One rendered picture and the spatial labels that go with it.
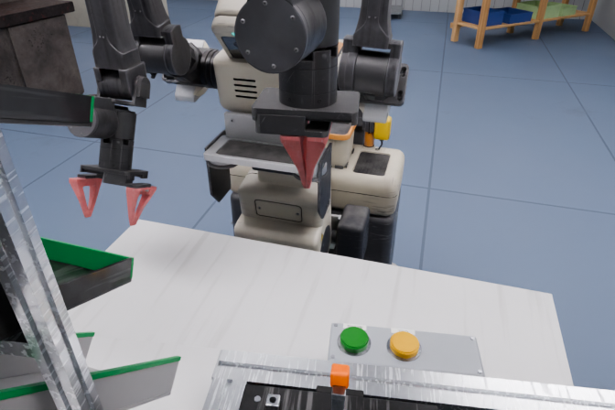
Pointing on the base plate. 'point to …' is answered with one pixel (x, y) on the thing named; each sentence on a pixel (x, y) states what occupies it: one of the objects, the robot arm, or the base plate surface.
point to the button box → (381, 339)
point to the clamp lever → (340, 374)
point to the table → (311, 302)
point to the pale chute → (11, 364)
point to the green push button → (354, 339)
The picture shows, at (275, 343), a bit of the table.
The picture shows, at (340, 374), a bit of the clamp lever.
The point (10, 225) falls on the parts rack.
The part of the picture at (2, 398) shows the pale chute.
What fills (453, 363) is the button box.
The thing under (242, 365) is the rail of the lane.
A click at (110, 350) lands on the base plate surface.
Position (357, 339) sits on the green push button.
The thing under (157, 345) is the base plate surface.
